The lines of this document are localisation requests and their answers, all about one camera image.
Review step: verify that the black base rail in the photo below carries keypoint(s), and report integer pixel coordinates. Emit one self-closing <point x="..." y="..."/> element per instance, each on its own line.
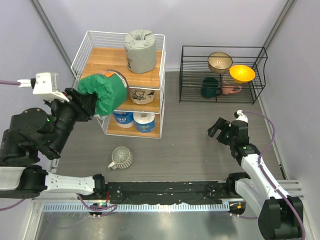
<point x="165" y="192"/>

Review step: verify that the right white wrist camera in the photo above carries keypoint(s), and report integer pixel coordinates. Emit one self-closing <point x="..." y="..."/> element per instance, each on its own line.
<point x="240" y="116"/>

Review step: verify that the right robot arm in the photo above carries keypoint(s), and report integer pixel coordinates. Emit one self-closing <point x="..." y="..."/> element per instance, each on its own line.
<point x="279" y="215"/>

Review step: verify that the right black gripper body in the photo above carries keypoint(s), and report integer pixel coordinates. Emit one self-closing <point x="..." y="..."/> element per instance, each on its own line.
<point x="232" y="139"/>

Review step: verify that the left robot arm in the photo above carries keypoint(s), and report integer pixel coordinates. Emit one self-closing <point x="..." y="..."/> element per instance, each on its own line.
<point x="35" y="132"/>

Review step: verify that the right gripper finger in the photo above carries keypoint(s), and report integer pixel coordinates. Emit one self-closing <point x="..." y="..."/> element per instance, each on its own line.
<point x="220" y="124"/>
<point x="223" y="138"/>

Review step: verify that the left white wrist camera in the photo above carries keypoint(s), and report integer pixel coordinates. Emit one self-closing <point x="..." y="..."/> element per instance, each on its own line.
<point x="44" y="85"/>

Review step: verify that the black wire rack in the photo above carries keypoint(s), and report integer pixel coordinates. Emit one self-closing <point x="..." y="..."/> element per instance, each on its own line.
<point x="194" y="69"/>

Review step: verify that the brown glass bowl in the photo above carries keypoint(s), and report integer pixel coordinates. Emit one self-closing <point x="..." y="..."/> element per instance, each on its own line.
<point x="219" y="62"/>

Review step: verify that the grey paper towel roll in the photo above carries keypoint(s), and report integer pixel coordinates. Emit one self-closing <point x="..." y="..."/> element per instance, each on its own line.
<point x="141" y="53"/>

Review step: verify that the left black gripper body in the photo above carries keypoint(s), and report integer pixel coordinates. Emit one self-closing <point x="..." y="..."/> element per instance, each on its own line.
<point x="67" y="116"/>

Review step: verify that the white roll blue wrapper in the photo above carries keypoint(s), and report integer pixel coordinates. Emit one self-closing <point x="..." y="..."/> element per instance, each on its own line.
<point x="144" y="122"/>

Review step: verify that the slotted cable duct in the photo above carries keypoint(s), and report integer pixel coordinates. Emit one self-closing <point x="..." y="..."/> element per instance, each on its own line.
<point x="124" y="208"/>

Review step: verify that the white wire wooden shelf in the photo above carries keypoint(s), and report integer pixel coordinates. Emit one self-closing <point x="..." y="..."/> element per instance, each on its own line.
<point x="101" y="51"/>

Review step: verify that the green paper roll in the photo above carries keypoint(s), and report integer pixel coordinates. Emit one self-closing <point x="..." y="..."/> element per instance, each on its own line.
<point x="110" y="88"/>

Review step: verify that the dark green mug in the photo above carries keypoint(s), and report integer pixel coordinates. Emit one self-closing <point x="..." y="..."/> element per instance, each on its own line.
<point x="210" y="88"/>

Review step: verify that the yellow bowl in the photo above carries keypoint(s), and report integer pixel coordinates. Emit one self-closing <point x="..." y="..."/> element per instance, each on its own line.
<point x="242" y="73"/>

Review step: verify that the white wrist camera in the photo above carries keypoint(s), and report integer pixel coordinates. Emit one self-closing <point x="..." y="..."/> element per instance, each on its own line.
<point x="240" y="116"/>
<point x="44" y="85"/>

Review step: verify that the pink mug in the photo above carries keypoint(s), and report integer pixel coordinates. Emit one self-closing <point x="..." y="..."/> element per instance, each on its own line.
<point x="228" y="86"/>

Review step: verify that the blue white plastic-wrapped roll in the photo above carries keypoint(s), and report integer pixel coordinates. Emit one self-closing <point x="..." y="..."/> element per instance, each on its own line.
<point x="124" y="119"/>

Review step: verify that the brown paper roll with cartoon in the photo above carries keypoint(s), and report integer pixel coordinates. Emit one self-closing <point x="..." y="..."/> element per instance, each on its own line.
<point x="142" y="96"/>

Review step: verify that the grey ribbed mug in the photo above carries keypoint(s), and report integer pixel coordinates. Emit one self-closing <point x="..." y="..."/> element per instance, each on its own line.
<point x="121" y="158"/>

